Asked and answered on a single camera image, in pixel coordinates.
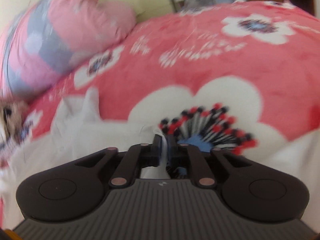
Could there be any red floral blanket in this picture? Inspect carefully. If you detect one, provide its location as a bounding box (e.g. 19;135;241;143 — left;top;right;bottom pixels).
0;0;320;170

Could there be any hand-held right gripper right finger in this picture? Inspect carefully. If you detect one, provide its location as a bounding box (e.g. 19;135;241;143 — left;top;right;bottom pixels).
166;134;255;188

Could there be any white shirt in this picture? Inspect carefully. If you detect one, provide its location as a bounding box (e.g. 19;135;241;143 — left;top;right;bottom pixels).
0;87;320;230

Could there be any checked cloth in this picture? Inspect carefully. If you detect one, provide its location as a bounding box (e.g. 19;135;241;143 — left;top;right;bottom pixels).
0;100;28;143

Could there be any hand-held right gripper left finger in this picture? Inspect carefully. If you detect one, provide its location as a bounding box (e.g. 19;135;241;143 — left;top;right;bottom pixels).
73;134;163;188

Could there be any pink and blue pillow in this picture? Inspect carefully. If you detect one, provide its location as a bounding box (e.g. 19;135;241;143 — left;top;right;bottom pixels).
0;0;137;100

